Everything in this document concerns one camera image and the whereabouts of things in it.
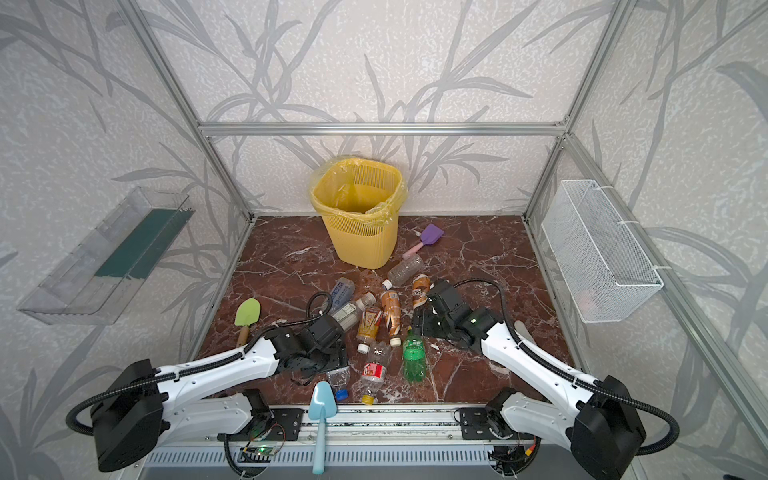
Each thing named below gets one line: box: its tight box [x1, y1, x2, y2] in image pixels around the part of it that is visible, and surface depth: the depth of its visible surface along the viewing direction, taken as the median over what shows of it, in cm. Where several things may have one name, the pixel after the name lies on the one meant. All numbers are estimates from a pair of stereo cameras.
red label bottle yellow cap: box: [361, 341, 392, 405], surface depth 80 cm
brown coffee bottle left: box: [381, 290, 402, 347], surface depth 90 cm
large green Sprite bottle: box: [403, 329, 426, 383], surface depth 81 cm
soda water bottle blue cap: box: [329, 277, 355, 314], surface depth 96 cm
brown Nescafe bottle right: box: [411, 274, 431, 309], surface depth 95 cm
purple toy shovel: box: [402, 224, 445, 260], surface depth 117 cm
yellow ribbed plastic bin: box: [312, 158, 403, 269], surface depth 97 cm
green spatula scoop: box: [235, 298, 261, 348], surface depth 96 cm
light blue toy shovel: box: [308, 380, 337, 475], surface depth 78 cm
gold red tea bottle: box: [356, 306, 383, 354], surface depth 87 cm
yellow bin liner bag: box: [309, 156, 408, 227], surface depth 98 cm
